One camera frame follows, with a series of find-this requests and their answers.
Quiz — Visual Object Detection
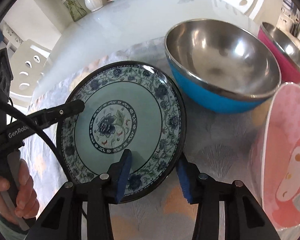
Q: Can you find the blue floral plate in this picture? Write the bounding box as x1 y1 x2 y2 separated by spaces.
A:
56 61 186 203

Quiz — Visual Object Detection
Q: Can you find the pink ceramic bowl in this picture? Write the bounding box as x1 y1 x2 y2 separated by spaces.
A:
249 82 300 230

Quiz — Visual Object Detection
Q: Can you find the blue steel bowl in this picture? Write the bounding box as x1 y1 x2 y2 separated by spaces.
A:
164 19 282 114

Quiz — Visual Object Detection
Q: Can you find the magenta steel bowl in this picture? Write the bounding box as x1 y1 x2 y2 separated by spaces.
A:
257 22 300 83

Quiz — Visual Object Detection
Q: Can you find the left hand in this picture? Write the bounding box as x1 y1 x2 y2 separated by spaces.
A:
0 158 40 225

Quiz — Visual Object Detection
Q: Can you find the fan-pattern tablecloth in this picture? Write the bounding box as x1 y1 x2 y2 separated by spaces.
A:
22 36 300 240

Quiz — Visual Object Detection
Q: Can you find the white chair at head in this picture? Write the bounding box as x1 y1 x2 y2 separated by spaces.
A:
10 39 51 101

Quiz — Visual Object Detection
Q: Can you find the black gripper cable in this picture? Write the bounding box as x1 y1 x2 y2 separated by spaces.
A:
0 96 89 221

